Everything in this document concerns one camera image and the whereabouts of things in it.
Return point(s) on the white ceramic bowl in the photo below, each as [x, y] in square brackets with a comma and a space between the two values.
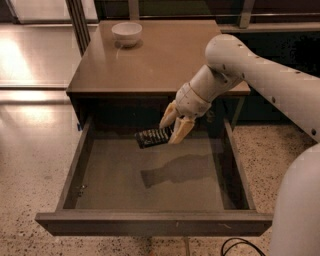
[127, 34]

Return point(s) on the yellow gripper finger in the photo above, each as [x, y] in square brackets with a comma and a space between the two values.
[182, 127]
[169, 116]

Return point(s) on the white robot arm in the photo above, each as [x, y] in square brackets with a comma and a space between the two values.
[296, 221]

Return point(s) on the open top drawer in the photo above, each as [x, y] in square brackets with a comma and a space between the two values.
[116, 188]

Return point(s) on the black rxbar chocolate bar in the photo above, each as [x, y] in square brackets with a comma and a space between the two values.
[153, 137]

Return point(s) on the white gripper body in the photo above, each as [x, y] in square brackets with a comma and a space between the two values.
[191, 101]

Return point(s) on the brown drawer cabinet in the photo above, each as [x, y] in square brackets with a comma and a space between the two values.
[129, 88]

